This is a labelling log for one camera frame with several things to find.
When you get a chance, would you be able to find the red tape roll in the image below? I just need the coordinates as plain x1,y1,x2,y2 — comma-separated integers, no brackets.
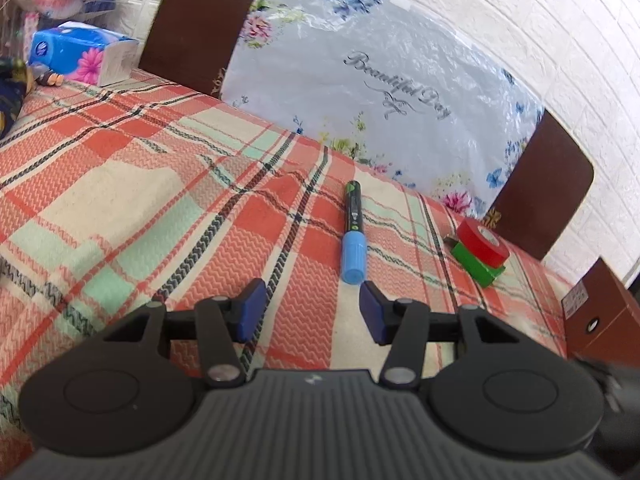
457,218,510,268

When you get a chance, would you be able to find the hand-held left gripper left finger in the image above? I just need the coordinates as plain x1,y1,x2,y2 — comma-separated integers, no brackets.
102,278,267,387

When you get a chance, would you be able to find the dark brown wooden headboard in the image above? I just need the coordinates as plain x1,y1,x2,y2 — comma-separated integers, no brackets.
137,0,596,262

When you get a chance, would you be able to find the plaid orange bed sheet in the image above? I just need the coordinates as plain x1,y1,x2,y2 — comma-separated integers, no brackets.
0,67,576,471

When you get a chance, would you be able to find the floral plastic-wrapped bedding pack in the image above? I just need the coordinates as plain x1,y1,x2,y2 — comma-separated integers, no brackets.
220,0,546,221

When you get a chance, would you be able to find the dark patterned cloth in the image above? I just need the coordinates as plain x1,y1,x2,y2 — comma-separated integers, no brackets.
0,57,34,137

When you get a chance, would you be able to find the blue floral tissue pack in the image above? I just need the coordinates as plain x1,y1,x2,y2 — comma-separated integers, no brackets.
28,21,140,88

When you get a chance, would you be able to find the green tape roll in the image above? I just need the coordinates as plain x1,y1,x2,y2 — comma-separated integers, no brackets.
451,243,506,289

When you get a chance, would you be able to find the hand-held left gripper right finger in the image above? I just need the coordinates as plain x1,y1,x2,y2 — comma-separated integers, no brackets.
360,281,524,387

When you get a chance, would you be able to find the blue capped black marker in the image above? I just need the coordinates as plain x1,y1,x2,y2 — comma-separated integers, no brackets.
340,180,366,284

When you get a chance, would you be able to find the brown cardboard box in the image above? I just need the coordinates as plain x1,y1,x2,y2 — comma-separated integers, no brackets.
560,257,640,362

